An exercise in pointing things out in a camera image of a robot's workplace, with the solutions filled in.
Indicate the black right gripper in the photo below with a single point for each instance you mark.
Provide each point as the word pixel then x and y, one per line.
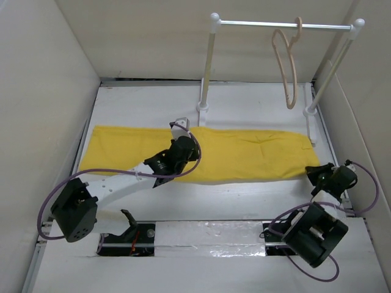
pixel 313 170

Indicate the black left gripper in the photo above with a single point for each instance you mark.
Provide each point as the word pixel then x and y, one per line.
pixel 193 154

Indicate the yellow trousers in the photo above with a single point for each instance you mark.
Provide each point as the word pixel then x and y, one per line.
pixel 227 155

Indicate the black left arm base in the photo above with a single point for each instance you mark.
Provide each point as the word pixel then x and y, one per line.
pixel 137 240

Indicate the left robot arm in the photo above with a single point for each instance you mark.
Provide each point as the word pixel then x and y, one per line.
pixel 75 209

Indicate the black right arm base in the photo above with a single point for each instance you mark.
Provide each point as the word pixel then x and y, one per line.
pixel 273 244

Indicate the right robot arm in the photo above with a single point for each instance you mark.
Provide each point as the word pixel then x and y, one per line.
pixel 313 233

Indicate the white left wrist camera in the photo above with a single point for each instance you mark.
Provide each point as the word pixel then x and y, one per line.
pixel 179 128

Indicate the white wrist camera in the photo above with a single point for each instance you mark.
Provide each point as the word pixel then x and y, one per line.
pixel 179 128
pixel 350 164

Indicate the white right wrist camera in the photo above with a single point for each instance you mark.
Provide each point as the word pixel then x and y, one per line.
pixel 350 164

